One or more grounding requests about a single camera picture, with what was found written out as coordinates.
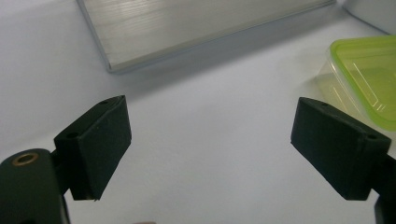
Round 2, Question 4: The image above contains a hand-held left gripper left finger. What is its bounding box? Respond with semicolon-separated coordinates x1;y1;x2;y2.
53;94;133;202

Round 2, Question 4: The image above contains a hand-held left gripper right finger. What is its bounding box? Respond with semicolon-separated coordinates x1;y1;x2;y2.
290;96;392;201

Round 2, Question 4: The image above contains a clear container with green lid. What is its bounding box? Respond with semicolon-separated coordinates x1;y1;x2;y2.
314;35;396;133

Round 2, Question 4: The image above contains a white plastic container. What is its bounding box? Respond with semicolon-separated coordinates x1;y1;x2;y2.
342;0;396;35

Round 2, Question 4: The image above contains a white wire rack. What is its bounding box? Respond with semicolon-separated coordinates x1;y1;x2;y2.
76;0;337;75

